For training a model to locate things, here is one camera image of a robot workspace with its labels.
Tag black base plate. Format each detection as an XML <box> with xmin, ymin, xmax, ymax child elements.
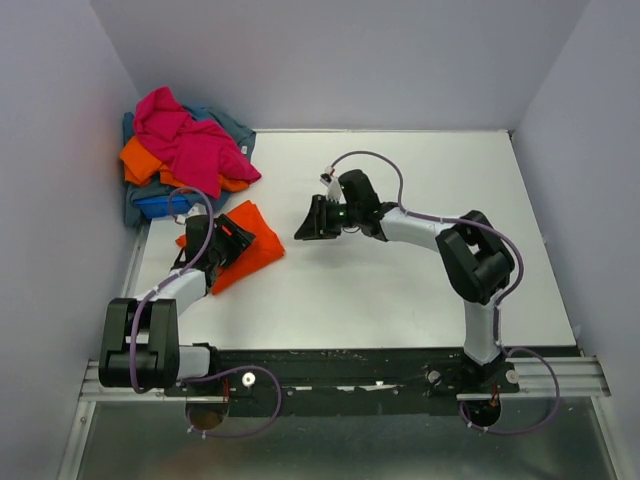
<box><xmin>165</xmin><ymin>348</ymin><xmax>519</xmax><ymax>417</ymax></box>

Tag grey blue t shirt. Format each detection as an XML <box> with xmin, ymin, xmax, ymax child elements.
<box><xmin>123</xmin><ymin>104</ymin><xmax>256</xmax><ymax>228</ymax></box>

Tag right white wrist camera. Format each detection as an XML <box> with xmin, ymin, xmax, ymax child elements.
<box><xmin>320</xmin><ymin>166</ymin><xmax>342</xmax><ymax>203</ymax></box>

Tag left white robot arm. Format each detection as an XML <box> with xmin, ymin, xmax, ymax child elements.
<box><xmin>98</xmin><ymin>214</ymin><xmax>257</xmax><ymax>395</ymax></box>

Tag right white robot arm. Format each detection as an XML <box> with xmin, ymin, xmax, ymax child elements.
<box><xmin>294</xmin><ymin>168</ymin><xmax>516</xmax><ymax>392</ymax></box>

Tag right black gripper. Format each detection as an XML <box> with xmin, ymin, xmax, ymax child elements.
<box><xmin>293</xmin><ymin>195</ymin><xmax>360</xmax><ymax>242</ymax></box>

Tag magenta t shirt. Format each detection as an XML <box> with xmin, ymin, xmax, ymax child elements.
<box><xmin>133</xmin><ymin>87</ymin><xmax>261</xmax><ymax>198</ymax></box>

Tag orange t shirt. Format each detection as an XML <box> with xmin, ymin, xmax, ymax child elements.
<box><xmin>119</xmin><ymin>136</ymin><xmax>249</xmax><ymax>198</ymax></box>
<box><xmin>172</xmin><ymin>201</ymin><xmax>285</xmax><ymax>294</ymax></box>

